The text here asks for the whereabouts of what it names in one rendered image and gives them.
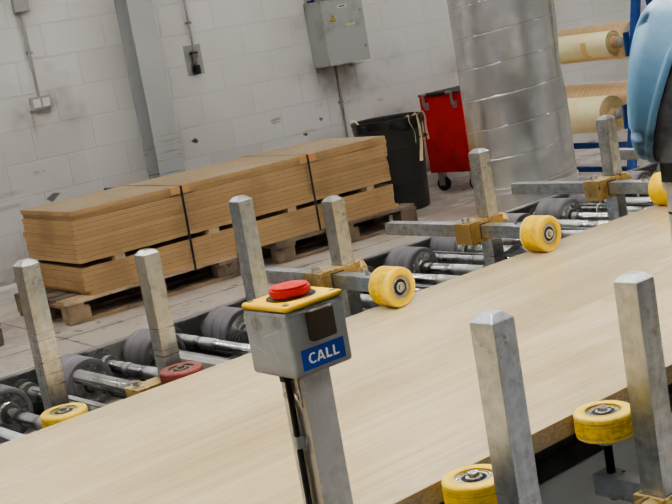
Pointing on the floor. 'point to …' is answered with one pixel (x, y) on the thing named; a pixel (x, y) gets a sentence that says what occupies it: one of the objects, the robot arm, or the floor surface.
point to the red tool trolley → (446, 134)
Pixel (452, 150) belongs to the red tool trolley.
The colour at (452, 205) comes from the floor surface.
